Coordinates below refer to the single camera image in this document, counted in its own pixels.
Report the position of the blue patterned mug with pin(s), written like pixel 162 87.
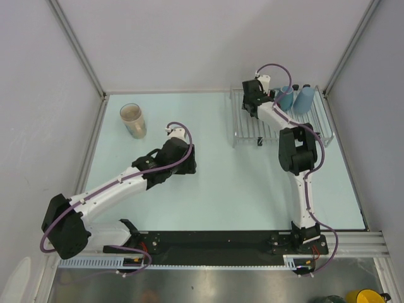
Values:
pixel 285 98

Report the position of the yellow mug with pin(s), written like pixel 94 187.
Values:
pixel 367 296

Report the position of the beige tall mug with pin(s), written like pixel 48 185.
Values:
pixel 137 129

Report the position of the clear plastic cup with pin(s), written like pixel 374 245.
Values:
pixel 130 112

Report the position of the light blue cable duct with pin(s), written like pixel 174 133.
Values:
pixel 102 262

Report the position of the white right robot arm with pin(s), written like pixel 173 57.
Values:
pixel 297 154

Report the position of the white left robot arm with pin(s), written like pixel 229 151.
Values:
pixel 67 224

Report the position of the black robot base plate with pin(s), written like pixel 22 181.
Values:
pixel 219 248

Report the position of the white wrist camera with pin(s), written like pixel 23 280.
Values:
pixel 264 82
pixel 176 132

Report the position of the aluminium frame rail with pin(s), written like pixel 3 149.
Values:
pixel 361 244

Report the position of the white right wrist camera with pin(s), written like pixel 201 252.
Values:
pixel 264 82

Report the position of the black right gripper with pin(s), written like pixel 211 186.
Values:
pixel 245 100

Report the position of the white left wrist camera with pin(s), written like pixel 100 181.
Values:
pixel 176 132

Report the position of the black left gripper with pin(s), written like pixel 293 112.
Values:
pixel 189 166

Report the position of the clear acrylic dish rack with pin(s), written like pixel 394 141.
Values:
pixel 247 129

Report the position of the light blue plastic cup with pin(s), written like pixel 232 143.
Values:
pixel 304 100

